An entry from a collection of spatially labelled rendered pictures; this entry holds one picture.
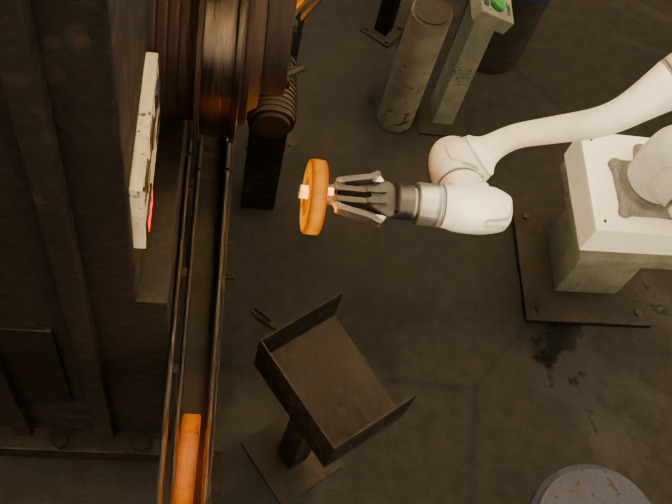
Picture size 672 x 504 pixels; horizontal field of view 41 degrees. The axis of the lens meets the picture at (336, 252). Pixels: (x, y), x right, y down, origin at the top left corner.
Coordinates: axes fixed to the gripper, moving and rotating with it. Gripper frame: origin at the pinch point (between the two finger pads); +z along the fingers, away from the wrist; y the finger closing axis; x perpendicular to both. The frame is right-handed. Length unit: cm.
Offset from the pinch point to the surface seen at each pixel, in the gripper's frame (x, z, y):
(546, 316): -78, -85, 14
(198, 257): -21.2, 21.7, -6.2
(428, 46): -39, -40, 78
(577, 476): -38, -68, -45
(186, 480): -8, 21, -57
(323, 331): -23.1, -6.1, -20.3
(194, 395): -23.9, 20.4, -36.2
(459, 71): -54, -54, 83
